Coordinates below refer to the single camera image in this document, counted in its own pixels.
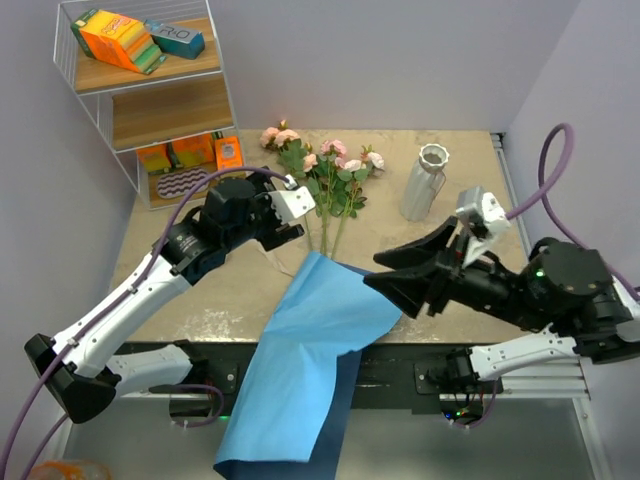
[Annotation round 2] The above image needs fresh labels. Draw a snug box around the orange box on lower shelf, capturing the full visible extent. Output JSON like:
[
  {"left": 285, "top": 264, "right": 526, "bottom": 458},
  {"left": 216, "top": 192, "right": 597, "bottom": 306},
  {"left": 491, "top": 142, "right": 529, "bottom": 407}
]
[{"left": 214, "top": 136, "right": 244, "bottom": 170}]

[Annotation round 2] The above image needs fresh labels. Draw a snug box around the white ribbed ceramic vase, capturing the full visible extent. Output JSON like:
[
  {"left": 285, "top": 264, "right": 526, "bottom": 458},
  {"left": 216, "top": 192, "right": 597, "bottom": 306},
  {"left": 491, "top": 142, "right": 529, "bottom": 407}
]
[{"left": 400, "top": 143, "right": 449, "bottom": 222}]

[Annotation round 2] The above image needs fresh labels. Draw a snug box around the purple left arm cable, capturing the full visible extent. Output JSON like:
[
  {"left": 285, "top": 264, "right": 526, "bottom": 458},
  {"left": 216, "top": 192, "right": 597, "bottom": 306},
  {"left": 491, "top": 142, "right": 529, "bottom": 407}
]
[{"left": 0, "top": 167, "right": 296, "bottom": 480}]

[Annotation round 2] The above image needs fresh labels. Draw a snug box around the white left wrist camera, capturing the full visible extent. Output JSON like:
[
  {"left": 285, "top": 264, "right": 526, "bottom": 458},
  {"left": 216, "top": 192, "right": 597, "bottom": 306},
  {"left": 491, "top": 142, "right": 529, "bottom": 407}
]
[{"left": 269, "top": 175, "right": 316, "bottom": 224}]

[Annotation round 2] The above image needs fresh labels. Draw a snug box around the orange plastic bag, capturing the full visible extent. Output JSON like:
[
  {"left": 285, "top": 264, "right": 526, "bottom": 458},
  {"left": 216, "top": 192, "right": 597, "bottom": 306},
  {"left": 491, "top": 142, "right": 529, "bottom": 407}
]
[{"left": 27, "top": 460, "right": 113, "bottom": 480}]

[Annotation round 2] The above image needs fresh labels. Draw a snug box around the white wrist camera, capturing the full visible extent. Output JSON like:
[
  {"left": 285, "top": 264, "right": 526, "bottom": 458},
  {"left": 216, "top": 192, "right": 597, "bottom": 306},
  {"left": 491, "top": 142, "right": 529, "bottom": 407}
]
[
  {"left": 269, "top": 175, "right": 316, "bottom": 224},
  {"left": 456, "top": 186, "right": 511, "bottom": 268}
]

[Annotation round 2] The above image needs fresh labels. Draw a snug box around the white wire wooden shelf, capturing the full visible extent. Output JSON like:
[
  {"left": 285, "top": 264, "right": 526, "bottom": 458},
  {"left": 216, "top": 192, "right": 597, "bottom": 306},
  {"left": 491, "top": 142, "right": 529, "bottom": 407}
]
[{"left": 53, "top": 1, "right": 239, "bottom": 210}]

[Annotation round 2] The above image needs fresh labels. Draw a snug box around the teal toothpaste box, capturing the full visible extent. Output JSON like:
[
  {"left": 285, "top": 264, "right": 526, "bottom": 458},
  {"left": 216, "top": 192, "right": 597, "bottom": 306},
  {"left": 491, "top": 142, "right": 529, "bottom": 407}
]
[{"left": 143, "top": 19, "right": 205, "bottom": 60}]

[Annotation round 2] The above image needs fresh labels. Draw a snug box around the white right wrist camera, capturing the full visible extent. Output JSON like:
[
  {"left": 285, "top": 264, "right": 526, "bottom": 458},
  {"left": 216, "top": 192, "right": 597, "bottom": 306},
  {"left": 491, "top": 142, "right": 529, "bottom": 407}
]
[{"left": 456, "top": 186, "right": 511, "bottom": 268}]

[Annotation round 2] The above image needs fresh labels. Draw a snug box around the blue wrapping paper sheet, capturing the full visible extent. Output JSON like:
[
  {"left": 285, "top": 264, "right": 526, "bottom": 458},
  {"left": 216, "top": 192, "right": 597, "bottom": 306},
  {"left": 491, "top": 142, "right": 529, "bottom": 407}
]
[{"left": 214, "top": 253, "right": 401, "bottom": 479}]

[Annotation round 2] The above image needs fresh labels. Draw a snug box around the pink artificial flower bouquet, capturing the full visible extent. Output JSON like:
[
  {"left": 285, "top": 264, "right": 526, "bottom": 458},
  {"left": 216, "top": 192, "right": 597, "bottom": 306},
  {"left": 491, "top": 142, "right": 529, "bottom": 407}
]
[{"left": 260, "top": 120, "right": 386, "bottom": 259}]

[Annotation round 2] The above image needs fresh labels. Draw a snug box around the yellow orange sponge pack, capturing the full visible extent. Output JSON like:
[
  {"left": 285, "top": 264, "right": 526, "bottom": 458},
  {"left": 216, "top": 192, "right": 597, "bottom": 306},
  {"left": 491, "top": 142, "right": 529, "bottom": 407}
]
[{"left": 135, "top": 134, "right": 215, "bottom": 174}]

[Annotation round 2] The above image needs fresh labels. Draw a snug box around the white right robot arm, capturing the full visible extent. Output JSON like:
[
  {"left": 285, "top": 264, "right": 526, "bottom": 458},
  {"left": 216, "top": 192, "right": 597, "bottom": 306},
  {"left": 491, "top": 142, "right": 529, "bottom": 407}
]
[{"left": 364, "top": 217, "right": 639, "bottom": 394}]

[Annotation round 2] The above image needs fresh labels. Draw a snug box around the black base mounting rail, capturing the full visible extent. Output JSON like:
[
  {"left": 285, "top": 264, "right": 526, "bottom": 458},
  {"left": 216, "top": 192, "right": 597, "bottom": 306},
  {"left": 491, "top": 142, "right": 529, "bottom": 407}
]
[{"left": 87, "top": 341, "right": 591, "bottom": 419}]

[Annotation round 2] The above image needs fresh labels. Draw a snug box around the purple wavy striped pad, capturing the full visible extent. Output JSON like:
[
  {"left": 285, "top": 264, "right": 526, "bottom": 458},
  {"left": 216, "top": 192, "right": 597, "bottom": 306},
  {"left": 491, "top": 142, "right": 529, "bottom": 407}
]
[{"left": 156, "top": 167, "right": 210, "bottom": 200}]

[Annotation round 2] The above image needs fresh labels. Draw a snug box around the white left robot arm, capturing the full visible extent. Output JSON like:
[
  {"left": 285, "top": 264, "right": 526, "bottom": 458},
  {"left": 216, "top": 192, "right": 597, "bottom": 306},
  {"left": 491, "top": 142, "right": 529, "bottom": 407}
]
[{"left": 24, "top": 167, "right": 315, "bottom": 424}]

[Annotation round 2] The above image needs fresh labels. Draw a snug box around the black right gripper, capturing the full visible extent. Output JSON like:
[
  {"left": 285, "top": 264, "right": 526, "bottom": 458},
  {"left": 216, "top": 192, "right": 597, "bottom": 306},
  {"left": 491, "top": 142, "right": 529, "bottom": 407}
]
[{"left": 355, "top": 216, "right": 543, "bottom": 333}]

